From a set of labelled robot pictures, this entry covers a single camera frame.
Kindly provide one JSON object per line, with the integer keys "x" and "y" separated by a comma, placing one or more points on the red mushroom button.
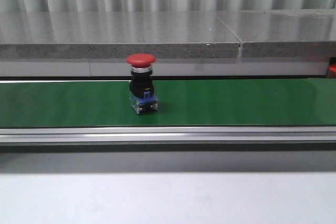
{"x": 142, "y": 94}

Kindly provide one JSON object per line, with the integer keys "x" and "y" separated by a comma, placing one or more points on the grey speckled stone counter slab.
{"x": 115, "y": 35}

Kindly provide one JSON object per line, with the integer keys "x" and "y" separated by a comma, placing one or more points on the red plastic bin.
{"x": 332, "y": 71}

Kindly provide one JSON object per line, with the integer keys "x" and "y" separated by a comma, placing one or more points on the green conveyor belt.
{"x": 308, "y": 101}

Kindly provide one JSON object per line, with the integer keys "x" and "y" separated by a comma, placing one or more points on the white cabinet panel under counter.
{"x": 167, "y": 67}

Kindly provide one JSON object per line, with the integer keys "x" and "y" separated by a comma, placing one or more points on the aluminium conveyor side rail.
{"x": 169, "y": 138}

